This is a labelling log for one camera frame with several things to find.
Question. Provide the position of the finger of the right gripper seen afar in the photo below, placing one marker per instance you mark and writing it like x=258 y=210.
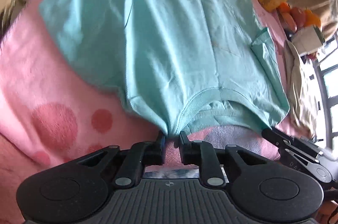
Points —
x=276 y=138

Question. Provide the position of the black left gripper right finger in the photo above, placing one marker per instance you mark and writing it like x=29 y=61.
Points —
x=203 y=155

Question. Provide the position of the beige garment on table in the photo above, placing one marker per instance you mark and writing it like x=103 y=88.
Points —
x=303 y=106

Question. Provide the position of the pink patterned blanket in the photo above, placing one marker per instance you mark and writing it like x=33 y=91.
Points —
x=49 y=116

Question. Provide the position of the white plant pot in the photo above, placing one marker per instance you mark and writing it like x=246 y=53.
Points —
x=308 y=40

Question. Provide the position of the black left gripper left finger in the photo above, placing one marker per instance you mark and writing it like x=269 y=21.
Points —
x=137 y=158

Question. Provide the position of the mint green t-shirt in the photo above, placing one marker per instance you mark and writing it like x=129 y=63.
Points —
x=183 y=65

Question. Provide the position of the tan plush cushion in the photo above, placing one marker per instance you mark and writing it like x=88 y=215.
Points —
x=326 y=10

